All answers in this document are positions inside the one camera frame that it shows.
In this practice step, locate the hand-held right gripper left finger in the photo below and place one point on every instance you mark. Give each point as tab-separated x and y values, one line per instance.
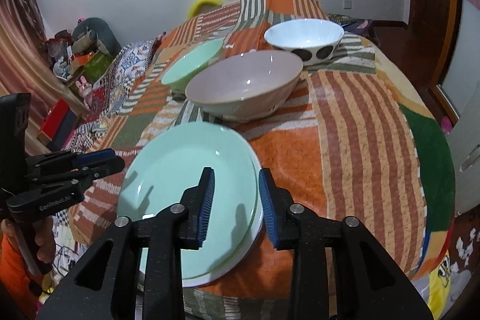
207	207

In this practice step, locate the white bowl with dark spots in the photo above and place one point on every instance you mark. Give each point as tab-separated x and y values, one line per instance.
300	35

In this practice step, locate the red box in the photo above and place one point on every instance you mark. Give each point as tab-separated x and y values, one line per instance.
56	113

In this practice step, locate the pink bowl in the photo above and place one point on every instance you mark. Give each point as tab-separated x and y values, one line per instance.
240	80

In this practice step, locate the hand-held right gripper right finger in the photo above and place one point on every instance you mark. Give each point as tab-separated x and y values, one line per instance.
268	207

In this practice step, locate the pink bunny toy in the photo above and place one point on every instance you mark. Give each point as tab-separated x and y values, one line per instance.
84	87

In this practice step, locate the white wall socket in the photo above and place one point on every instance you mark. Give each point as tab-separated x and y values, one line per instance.
347	3

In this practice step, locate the wooden door frame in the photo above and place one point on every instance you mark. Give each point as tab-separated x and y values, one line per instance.
450	42

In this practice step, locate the dark grey box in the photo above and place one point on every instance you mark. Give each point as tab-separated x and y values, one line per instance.
67	128

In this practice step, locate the person's left hand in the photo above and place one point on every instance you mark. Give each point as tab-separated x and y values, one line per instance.
47	241

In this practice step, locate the yellow cartoon bed sheet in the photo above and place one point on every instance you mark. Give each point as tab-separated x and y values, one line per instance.
446	267

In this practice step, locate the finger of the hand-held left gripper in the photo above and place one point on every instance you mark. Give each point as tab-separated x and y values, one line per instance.
93	156
108	167

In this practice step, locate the light green bowl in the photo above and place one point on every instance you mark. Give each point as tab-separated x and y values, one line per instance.
187	65

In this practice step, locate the striped orange blanket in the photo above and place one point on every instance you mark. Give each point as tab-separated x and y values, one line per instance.
356	136

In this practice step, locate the light green plate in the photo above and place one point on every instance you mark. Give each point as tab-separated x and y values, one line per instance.
168	173

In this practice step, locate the white plate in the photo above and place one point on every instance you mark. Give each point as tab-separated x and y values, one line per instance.
202	282

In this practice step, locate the striped brown curtain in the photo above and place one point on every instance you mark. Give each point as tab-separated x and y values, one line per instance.
18	54

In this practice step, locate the person's left forearm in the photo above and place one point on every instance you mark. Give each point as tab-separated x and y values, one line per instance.
15	275

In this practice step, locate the patterned quilt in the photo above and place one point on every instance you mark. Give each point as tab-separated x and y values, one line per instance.
127	61

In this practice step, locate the white standing appliance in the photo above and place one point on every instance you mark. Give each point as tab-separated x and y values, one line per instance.
468	140

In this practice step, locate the dark bag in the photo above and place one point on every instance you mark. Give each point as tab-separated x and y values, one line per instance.
360	25

